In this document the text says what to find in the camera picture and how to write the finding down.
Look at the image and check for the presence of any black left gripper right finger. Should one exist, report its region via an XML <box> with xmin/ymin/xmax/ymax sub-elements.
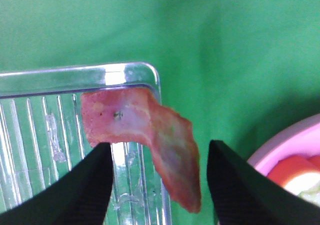
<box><xmin>206</xmin><ymin>140</ymin><xmax>320</xmax><ymax>225</ymax></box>

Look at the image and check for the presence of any green tablecloth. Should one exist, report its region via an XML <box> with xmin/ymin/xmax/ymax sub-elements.
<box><xmin>0</xmin><ymin>0</ymin><xmax>320</xmax><ymax>225</ymax></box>

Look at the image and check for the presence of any toast bread slice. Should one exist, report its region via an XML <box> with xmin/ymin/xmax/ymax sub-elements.
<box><xmin>267</xmin><ymin>155</ymin><xmax>320</xmax><ymax>196</ymax></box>

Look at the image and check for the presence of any green lettuce leaf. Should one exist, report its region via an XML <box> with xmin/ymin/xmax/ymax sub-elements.
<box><xmin>298</xmin><ymin>186</ymin><xmax>320</xmax><ymax>207</ymax></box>

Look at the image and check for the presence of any pink plate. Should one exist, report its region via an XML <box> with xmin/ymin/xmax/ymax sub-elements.
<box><xmin>247</xmin><ymin>114</ymin><xmax>320</xmax><ymax>176</ymax></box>

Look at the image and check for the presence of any clear left plastic container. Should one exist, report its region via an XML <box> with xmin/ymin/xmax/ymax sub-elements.
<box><xmin>0</xmin><ymin>62</ymin><xmax>172</xmax><ymax>225</ymax></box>

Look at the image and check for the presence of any bacon strip from container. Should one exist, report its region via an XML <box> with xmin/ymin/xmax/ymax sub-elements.
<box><xmin>80</xmin><ymin>87</ymin><xmax>202</xmax><ymax>213</ymax></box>

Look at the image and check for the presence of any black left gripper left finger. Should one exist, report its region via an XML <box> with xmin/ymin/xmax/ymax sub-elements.
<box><xmin>0</xmin><ymin>142</ymin><xmax>114</xmax><ymax>225</ymax></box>

